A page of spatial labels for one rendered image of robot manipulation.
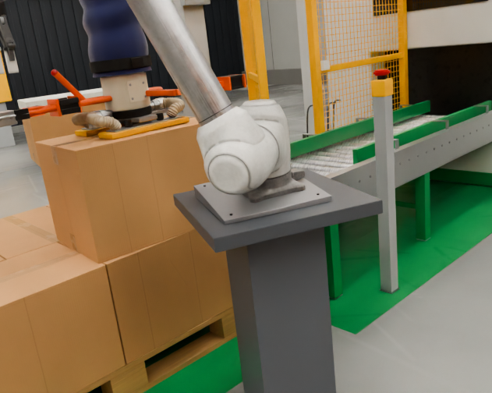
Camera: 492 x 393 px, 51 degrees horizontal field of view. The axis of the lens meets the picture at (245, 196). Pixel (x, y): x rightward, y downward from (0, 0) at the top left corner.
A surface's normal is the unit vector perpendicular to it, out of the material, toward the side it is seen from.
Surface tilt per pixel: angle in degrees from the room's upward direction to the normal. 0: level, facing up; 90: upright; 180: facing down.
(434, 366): 0
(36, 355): 90
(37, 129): 90
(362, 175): 90
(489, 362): 0
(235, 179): 100
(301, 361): 90
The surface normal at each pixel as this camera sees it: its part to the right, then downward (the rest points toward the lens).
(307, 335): 0.33, 0.23
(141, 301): 0.68, 0.14
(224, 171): -0.25, 0.47
